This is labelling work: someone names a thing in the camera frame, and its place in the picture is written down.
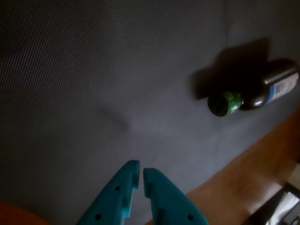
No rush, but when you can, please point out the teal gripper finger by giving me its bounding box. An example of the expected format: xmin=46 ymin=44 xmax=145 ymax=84
xmin=77 ymin=160 xmax=141 ymax=225
xmin=143 ymin=167 xmax=209 ymax=225

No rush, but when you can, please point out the dark glass medicine bottle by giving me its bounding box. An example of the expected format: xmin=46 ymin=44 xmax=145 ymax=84
xmin=207 ymin=58 xmax=300 ymax=117

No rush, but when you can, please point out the black textured mat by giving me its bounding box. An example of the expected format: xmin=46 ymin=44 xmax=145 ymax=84
xmin=0 ymin=0 xmax=300 ymax=225

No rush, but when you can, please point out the black metal frame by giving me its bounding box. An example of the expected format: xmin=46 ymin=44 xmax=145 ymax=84
xmin=243 ymin=182 xmax=300 ymax=225

